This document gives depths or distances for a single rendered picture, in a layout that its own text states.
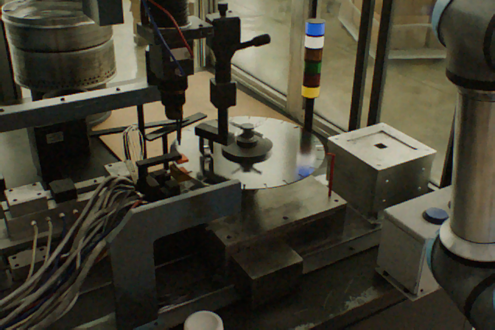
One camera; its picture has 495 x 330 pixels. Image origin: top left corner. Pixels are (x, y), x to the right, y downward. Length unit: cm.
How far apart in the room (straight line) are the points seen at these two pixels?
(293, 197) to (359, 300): 26
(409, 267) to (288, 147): 34
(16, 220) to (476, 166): 86
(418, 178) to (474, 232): 50
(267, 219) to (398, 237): 26
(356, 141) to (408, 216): 32
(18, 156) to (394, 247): 105
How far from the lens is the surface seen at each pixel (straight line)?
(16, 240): 126
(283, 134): 129
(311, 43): 139
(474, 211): 90
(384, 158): 134
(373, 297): 118
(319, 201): 124
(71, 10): 188
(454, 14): 78
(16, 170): 164
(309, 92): 143
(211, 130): 115
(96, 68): 171
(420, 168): 139
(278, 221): 117
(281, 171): 114
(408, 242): 113
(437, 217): 114
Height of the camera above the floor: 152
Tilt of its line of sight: 27 degrees down
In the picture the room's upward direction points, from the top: 1 degrees clockwise
